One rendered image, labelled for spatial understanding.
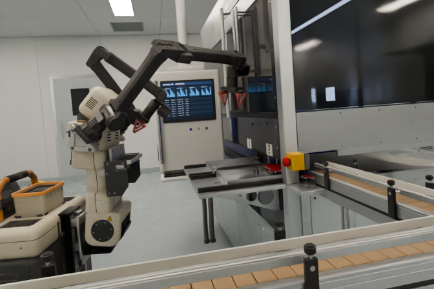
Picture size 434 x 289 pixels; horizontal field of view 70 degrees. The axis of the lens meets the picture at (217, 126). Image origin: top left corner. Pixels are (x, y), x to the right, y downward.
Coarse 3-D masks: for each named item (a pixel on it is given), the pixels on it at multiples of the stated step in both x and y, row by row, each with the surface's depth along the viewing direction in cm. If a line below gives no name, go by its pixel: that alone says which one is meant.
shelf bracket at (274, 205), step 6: (258, 192) 151; (276, 192) 153; (228, 198) 148; (234, 198) 149; (240, 198) 149; (276, 198) 153; (252, 204) 150; (258, 204) 151; (264, 204) 152; (270, 204) 152; (276, 204) 153
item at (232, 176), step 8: (240, 168) 170; (248, 168) 171; (216, 176) 168; (224, 176) 168; (232, 176) 166; (240, 176) 165; (248, 176) 164; (256, 176) 162; (264, 176) 146; (272, 176) 147; (280, 176) 148
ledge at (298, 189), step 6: (288, 186) 140; (294, 186) 138; (300, 186) 137; (318, 186) 135; (294, 192) 134; (300, 192) 128; (306, 192) 129; (312, 192) 129; (318, 192) 130; (324, 192) 130
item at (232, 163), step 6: (210, 162) 201; (216, 162) 202; (222, 162) 203; (228, 162) 204; (234, 162) 205; (240, 162) 206; (246, 162) 206; (252, 162) 205; (270, 162) 182; (210, 168) 186; (222, 168) 177; (228, 168) 178; (234, 168) 178
